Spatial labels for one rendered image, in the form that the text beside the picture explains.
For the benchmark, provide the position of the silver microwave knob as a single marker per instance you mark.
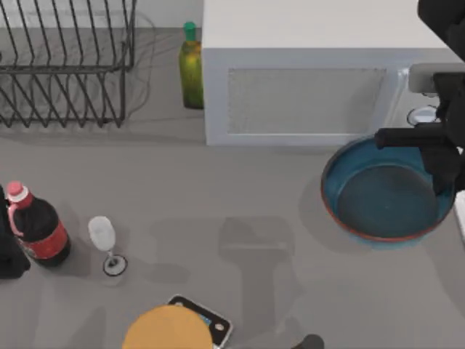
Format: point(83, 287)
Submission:
point(421, 115)

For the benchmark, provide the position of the white rounded block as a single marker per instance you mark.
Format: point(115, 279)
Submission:
point(461, 218)

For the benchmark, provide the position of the blue bowl with red rim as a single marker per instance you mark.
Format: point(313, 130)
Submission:
point(381, 203)

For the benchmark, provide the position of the microwave door with window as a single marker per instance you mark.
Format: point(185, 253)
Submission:
point(305, 102)

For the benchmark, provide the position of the pale microwave oven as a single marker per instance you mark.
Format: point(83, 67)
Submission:
point(290, 25)

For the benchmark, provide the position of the black rounded object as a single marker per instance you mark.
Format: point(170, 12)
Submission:
point(309, 342)

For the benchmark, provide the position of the green bottle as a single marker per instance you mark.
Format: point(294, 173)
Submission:
point(190, 72)

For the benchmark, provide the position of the black and white kitchen scale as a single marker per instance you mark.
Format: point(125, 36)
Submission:
point(219, 327)

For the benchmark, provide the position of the orange round bread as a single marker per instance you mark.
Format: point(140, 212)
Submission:
point(167, 331)

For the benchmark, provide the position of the clear wine glass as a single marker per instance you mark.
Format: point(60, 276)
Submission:
point(101, 232)

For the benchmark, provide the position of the dark cola bottle pink cap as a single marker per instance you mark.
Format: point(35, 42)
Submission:
point(40, 232)

